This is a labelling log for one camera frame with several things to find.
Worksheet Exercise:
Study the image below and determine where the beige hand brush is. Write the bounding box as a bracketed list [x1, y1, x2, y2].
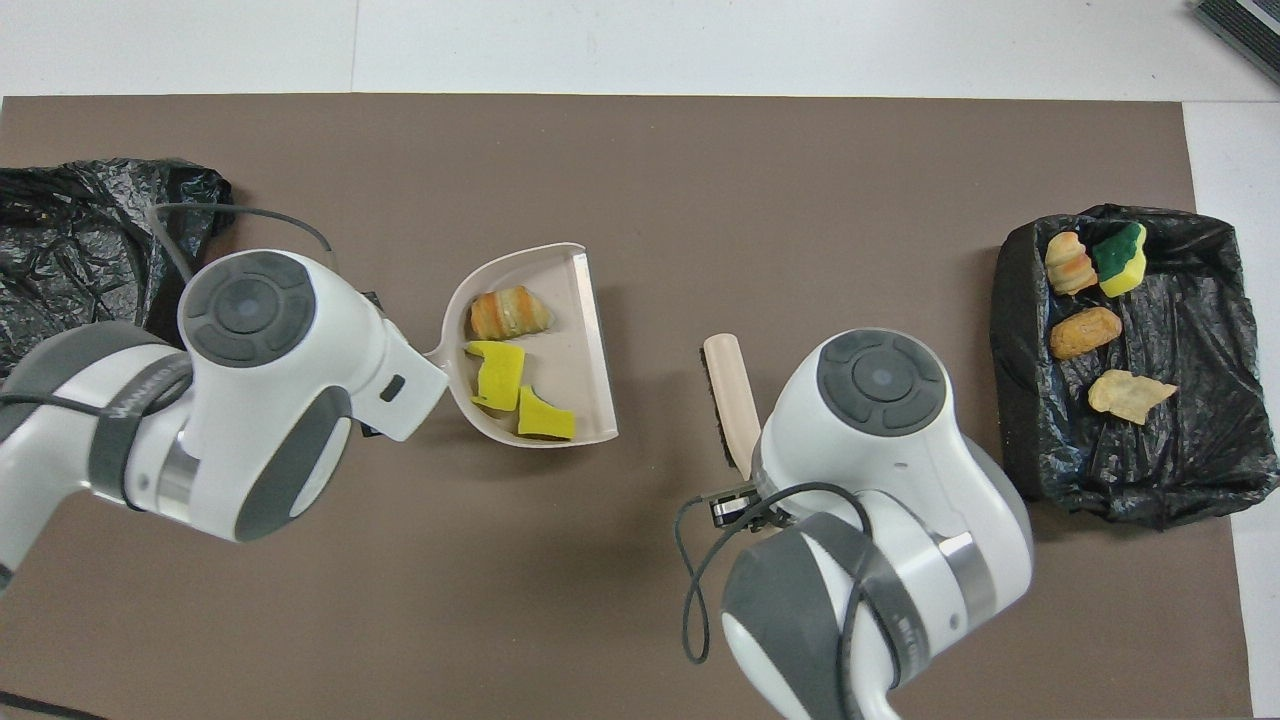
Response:
[702, 333, 764, 482]

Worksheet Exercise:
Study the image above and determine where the brown table mat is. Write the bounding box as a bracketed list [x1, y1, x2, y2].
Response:
[0, 94, 1253, 720]

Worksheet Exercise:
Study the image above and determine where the black bag lined bin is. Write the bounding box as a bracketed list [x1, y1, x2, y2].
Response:
[0, 157, 236, 379]
[990, 204, 1280, 529]

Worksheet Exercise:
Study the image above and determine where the yellow curved sponge scrap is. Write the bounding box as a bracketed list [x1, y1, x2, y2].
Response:
[517, 385, 578, 441]

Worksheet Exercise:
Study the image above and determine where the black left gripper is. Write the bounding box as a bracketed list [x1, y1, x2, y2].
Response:
[358, 290, 387, 438]

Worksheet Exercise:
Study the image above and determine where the orange striped croissant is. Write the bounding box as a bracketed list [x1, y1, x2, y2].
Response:
[469, 285, 555, 342]

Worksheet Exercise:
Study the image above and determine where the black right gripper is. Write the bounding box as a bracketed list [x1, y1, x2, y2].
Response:
[711, 484, 763, 528]

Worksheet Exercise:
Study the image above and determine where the beige plastic dustpan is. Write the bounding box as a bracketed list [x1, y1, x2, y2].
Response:
[424, 242, 620, 450]

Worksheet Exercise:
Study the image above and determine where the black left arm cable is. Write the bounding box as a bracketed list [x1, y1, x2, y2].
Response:
[0, 202, 339, 720]

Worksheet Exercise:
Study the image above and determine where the brown bread bun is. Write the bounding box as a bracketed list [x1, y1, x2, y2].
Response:
[1049, 306, 1124, 361]

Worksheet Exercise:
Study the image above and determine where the dark grey ribbed device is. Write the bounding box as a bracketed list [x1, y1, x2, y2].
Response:
[1192, 0, 1280, 86]

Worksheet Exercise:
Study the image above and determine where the pale torn bread chunk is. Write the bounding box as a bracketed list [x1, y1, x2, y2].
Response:
[1088, 369, 1180, 426]

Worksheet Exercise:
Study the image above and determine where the pale ridged bread roll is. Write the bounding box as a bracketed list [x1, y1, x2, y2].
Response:
[1044, 231, 1099, 297]

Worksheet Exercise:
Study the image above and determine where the yellow sponge green backing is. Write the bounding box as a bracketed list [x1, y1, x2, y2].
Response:
[1090, 221, 1149, 299]

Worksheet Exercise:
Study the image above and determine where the yellow notched sponge piece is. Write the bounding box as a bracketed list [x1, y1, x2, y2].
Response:
[465, 340, 527, 413]

